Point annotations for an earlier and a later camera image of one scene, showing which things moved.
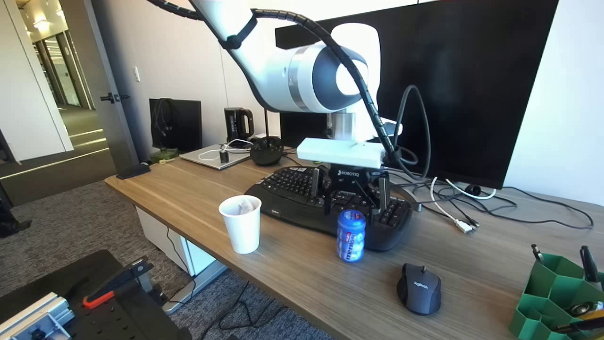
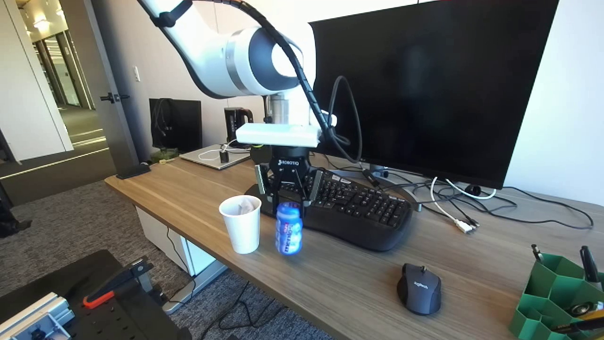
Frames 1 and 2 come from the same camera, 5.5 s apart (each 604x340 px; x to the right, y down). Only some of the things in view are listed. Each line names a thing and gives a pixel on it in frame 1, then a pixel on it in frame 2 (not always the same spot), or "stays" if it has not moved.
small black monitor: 176,124 stays
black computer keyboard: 291,194 stays
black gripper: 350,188 to 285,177
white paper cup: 244,220 stays
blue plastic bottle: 352,235 to 289,230
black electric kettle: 238,126 stays
